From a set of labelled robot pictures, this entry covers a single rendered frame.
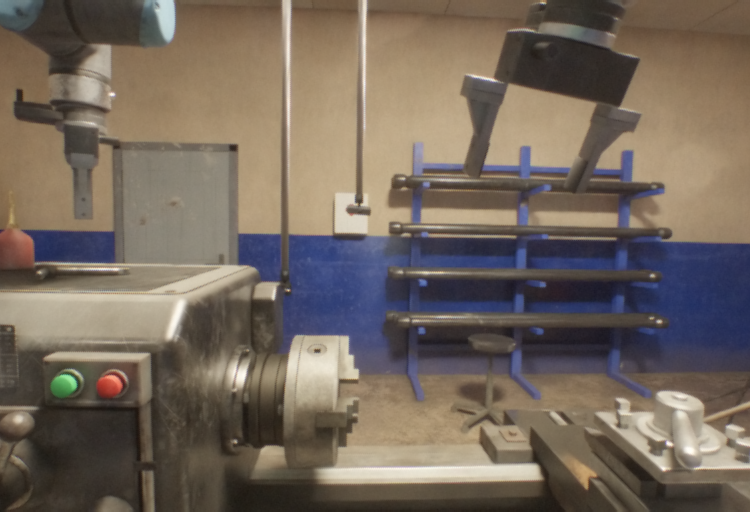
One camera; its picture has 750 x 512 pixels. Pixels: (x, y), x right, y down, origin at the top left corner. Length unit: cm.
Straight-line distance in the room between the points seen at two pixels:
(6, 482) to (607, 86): 83
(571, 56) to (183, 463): 69
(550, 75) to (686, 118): 466
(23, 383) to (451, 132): 370
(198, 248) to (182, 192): 53
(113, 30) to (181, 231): 340
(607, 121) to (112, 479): 76
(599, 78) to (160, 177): 391
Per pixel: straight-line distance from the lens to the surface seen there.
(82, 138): 82
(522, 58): 46
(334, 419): 74
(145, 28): 72
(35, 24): 78
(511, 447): 120
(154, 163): 420
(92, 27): 75
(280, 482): 110
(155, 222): 416
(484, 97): 46
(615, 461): 79
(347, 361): 88
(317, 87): 401
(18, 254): 105
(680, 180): 500
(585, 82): 49
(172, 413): 64
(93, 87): 86
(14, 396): 73
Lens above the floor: 144
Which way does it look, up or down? 4 degrees down
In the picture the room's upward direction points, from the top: 1 degrees clockwise
